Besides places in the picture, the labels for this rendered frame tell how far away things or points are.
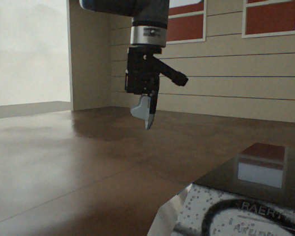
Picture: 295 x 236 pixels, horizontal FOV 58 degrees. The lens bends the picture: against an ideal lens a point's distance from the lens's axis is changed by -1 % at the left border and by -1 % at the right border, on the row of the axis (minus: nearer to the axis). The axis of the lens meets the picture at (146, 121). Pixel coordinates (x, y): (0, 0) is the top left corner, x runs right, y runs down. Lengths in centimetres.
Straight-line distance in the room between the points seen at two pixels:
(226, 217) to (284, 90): 628
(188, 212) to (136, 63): 40
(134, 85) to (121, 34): 820
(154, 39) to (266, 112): 616
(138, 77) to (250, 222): 42
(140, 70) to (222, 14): 660
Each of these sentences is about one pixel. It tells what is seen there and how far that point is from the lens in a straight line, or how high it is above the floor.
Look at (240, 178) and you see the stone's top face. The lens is 47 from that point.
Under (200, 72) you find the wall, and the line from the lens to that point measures 725.
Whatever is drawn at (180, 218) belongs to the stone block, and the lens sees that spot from 43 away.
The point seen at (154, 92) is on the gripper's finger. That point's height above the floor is 95.
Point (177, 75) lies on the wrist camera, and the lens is 70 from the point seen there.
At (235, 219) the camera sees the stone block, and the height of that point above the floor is 80.
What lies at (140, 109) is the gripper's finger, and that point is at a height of 90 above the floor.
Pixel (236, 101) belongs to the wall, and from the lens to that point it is 691.
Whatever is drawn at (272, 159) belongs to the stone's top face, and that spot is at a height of 82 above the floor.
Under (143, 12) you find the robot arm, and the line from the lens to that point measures 67.
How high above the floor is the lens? 99
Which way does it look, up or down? 10 degrees down
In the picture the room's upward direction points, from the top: straight up
